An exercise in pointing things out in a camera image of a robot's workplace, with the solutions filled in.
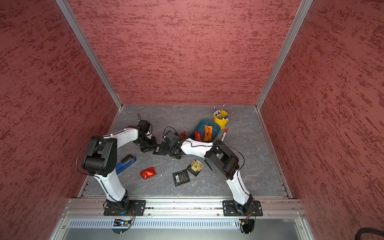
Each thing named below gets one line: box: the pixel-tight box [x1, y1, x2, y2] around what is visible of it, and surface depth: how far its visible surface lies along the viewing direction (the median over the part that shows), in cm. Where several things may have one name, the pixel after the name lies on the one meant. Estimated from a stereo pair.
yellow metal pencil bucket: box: [213, 109, 230, 130], surface depth 103 cm
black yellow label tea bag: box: [186, 159, 204, 177], surface depth 89 cm
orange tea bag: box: [204, 125, 213, 142], surface depth 105 cm
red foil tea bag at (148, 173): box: [140, 167, 157, 180], surface depth 85 cm
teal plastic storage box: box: [189, 119, 222, 143], surface depth 105 cm
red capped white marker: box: [220, 128, 229, 142], surface depth 105 cm
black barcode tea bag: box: [172, 169, 191, 187], surface depth 86 cm
